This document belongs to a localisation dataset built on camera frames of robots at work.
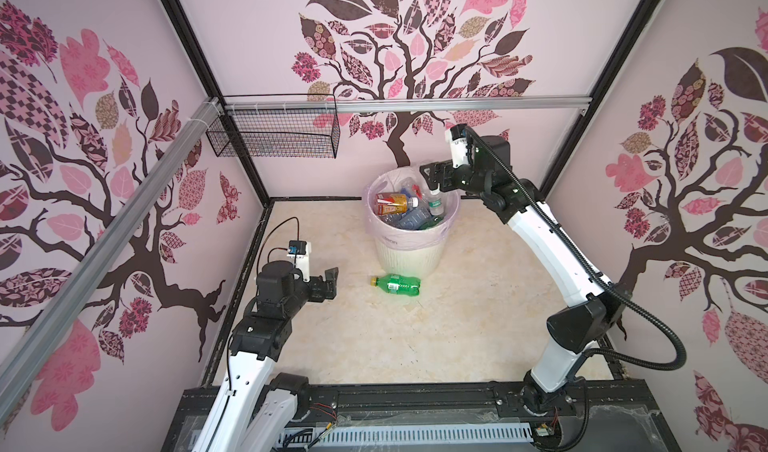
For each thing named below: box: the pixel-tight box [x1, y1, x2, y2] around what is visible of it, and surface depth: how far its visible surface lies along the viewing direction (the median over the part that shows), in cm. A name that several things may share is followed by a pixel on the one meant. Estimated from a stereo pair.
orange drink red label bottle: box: [375, 192, 419, 215], surface depth 87 cm
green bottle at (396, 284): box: [369, 274, 421, 296], surface depth 93 cm
